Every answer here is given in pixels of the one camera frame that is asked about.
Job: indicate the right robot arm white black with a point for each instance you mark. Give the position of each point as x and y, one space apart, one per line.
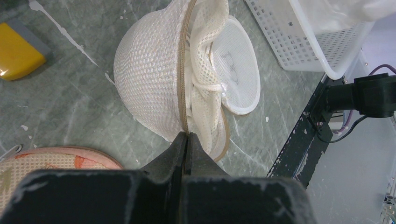
374 96

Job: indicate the yellow grey eraser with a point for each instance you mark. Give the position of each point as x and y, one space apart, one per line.
21 51

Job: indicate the white plastic basket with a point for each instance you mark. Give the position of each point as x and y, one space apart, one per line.
295 45

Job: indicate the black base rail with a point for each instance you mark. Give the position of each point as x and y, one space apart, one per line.
308 139

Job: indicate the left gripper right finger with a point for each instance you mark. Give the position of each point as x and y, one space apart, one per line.
210 196

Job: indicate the pink floral bra bag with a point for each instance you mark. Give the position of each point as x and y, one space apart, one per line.
14 168

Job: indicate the beige mesh laundry bag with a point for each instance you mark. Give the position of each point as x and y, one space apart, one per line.
177 69

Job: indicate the white bra in basket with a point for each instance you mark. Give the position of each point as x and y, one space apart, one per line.
327 16

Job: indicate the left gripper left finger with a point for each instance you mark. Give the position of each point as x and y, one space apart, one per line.
150 195

